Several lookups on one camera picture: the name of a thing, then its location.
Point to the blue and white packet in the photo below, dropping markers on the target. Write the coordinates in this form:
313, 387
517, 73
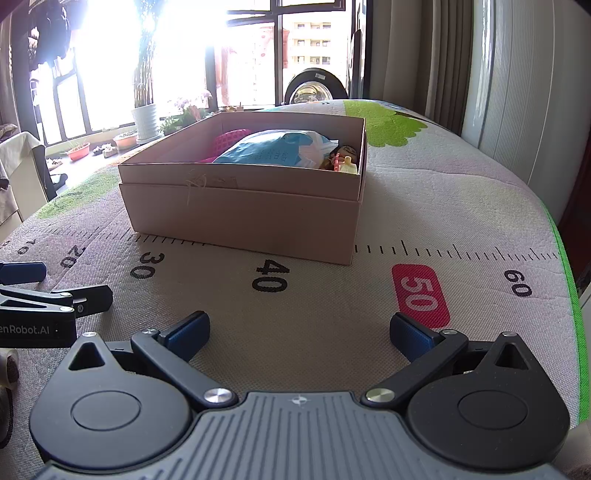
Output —
272, 150

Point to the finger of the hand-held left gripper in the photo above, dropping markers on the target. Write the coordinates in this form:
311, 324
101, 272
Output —
92, 300
21, 272

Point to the yellow toy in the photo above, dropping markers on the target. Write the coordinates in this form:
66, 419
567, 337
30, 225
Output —
348, 167

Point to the pink flower pot plant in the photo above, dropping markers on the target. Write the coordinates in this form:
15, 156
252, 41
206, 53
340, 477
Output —
191, 108

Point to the white chair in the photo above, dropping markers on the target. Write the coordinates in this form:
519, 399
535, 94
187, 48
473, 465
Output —
27, 175

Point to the pink planter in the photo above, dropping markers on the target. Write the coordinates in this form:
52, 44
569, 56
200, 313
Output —
125, 141

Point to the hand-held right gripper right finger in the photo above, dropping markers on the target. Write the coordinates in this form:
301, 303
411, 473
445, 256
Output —
411, 337

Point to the small green pot plant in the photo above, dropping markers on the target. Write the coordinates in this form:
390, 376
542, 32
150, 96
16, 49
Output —
168, 125

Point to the white pot with tall plant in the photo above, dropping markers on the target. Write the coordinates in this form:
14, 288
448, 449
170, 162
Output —
145, 122

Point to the white ribbed panel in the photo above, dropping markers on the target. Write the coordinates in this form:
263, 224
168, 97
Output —
535, 101

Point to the black wheel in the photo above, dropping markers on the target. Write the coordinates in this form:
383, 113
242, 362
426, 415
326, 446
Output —
314, 85

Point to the grey curtain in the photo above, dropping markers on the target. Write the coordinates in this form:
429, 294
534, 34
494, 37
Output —
429, 60

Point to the beige cardboard box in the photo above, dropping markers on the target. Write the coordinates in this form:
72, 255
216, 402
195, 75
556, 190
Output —
240, 217

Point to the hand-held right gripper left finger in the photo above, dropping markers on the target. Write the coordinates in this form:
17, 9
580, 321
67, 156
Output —
187, 334

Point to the red planter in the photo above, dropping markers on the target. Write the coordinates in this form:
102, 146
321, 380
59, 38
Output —
77, 151

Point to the pink plastic mesh basket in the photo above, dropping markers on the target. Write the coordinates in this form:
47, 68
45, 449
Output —
228, 141

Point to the brown doll figure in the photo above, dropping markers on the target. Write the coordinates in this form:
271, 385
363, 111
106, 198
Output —
346, 151

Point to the black window frame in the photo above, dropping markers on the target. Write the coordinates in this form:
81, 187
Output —
277, 55

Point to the dark hanging clothes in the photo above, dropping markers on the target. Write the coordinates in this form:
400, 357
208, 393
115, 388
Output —
51, 27

